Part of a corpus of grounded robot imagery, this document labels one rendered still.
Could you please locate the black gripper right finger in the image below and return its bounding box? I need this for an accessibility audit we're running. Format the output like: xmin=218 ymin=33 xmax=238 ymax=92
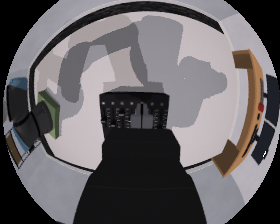
xmin=142 ymin=103 xmax=153 ymax=129

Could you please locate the black lighting desk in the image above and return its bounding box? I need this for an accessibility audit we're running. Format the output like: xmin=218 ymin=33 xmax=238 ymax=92
xmin=99 ymin=92 xmax=170 ymax=139

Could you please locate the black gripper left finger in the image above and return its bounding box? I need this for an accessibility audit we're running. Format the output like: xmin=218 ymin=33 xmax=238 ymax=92
xmin=130 ymin=103 xmax=142 ymax=128

